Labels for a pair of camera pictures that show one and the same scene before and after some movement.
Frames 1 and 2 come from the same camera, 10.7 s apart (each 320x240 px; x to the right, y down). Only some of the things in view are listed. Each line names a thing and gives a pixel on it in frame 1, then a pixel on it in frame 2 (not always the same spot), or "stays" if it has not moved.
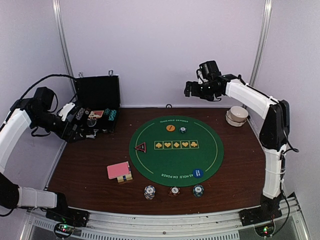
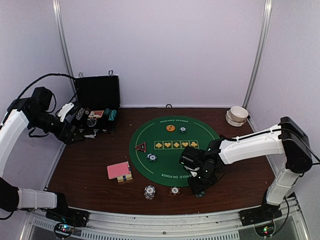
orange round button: [170, 128] stays
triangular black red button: [141, 147] stays
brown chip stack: [174, 191] stays
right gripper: [194, 91] to [197, 188]
